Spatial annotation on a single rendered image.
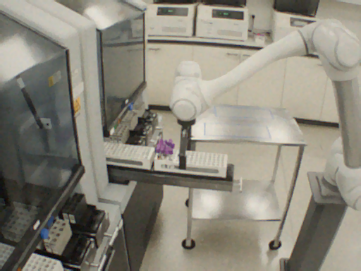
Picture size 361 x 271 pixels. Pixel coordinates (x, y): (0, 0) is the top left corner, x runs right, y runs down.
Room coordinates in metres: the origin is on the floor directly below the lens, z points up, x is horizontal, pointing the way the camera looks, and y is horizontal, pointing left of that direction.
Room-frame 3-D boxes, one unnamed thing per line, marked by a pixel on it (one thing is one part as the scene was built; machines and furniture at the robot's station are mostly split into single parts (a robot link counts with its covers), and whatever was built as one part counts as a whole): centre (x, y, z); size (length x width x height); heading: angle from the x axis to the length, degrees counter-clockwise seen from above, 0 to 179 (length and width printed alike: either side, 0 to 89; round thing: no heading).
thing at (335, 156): (1.16, -0.76, 0.87); 0.18 x 0.16 x 0.22; 176
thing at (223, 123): (1.63, -0.36, 0.41); 0.67 x 0.46 x 0.82; 87
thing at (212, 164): (1.18, -0.05, 0.83); 0.30 x 0.10 x 0.06; 81
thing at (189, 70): (1.17, -0.02, 1.20); 0.13 x 0.11 x 0.16; 176
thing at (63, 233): (0.68, 0.38, 0.85); 0.12 x 0.02 x 0.06; 172
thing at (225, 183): (1.20, 0.09, 0.78); 0.73 x 0.14 x 0.09; 81
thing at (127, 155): (1.22, 0.26, 0.83); 0.30 x 0.10 x 0.06; 81
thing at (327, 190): (1.19, -0.77, 0.73); 0.22 x 0.18 x 0.06; 171
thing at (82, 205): (0.83, 0.35, 0.85); 0.12 x 0.02 x 0.06; 171
